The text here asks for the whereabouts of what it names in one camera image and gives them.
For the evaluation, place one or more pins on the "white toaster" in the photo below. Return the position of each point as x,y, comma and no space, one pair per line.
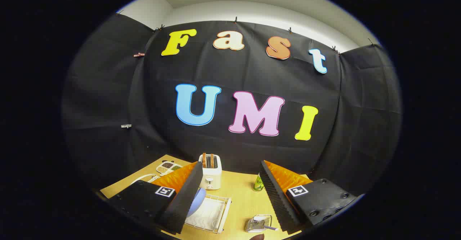
210,177

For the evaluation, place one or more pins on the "brown toast slice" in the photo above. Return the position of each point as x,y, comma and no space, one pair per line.
212,160
204,159

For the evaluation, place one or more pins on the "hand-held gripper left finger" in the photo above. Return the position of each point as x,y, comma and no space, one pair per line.
187,200

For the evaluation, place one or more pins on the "green label drink bottle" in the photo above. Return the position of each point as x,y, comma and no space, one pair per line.
258,185

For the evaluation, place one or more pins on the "black backdrop cloth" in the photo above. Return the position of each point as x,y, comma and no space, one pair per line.
252,74

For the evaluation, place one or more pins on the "white divided snack plate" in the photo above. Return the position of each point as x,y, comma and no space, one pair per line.
176,167

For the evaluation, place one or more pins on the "blue plate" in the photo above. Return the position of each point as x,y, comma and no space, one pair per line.
196,200

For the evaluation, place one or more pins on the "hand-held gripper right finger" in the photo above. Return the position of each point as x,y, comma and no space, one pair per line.
277,200

